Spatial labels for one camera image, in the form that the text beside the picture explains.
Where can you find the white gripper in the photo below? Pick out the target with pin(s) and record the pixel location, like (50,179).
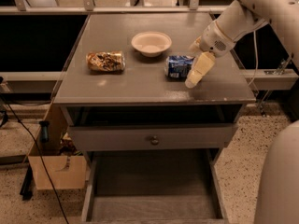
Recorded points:
(214,40)

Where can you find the blue pepsi can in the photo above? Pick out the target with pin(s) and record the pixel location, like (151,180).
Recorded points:
(178,66)

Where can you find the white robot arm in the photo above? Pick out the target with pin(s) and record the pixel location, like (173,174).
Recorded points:
(278,195)

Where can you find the grey wooden drawer cabinet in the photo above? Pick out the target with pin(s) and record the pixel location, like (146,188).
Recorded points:
(142,94)

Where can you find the gold brown crushed snack can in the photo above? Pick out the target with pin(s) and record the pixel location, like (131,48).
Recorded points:
(106,61)

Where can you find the round brass drawer knob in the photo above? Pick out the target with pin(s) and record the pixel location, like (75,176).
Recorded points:
(154,140)

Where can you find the grey closed top drawer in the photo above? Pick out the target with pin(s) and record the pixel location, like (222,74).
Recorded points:
(101,138)

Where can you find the open grey middle drawer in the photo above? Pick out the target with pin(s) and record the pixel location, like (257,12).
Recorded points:
(153,187)

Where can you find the white paper bowl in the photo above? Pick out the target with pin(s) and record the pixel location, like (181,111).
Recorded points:
(151,44)

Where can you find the brown cardboard box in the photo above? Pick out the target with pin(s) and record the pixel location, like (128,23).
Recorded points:
(57,163)

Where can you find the black cylindrical handle tool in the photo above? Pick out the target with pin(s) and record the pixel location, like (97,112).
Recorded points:
(44,135)

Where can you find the metal railing frame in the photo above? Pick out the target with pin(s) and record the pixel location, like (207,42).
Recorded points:
(93,9)

